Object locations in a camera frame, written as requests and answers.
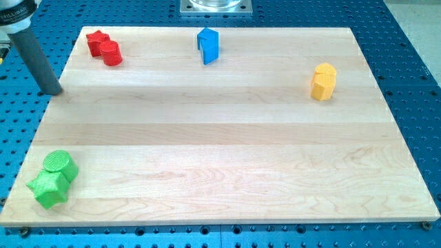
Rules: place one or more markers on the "board stop screw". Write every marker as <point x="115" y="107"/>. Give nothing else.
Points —
<point x="24" y="231"/>
<point x="426" y="225"/>

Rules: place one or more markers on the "blue cube block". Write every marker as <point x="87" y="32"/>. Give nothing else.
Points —
<point x="207" y="39"/>

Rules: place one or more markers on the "yellow hexagon block front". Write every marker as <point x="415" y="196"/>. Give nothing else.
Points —
<point x="322" y="86"/>

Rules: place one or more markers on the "left board stop screw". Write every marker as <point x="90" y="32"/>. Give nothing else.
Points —
<point x="24" y="231"/>

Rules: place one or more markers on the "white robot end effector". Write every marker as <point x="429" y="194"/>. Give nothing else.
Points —
<point x="16" y="15"/>

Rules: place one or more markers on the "green star block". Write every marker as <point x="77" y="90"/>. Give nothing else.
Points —
<point x="49" y="188"/>

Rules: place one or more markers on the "red cylinder block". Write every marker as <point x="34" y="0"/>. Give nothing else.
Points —
<point x="110" y="53"/>

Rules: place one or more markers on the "wooden board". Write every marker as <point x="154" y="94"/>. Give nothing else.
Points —
<point x="163" y="139"/>

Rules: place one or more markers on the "yellow pentagon block rear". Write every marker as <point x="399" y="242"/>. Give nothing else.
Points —
<point x="324" y="68"/>

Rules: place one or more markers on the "right board stop screw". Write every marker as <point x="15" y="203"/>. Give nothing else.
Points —
<point x="426" y="225"/>

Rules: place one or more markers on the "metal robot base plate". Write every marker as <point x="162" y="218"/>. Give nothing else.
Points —
<point x="215" y="7"/>

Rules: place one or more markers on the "red star block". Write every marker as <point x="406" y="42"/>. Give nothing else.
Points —
<point x="94" y="40"/>

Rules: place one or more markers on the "blue angular block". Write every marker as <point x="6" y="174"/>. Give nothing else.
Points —
<point x="209" y="51"/>

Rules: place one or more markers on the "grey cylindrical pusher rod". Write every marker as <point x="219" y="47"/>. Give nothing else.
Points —
<point x="30" y="51"/>

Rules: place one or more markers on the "green cylinder block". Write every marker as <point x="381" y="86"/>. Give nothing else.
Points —
<point x="61" y="161"/>

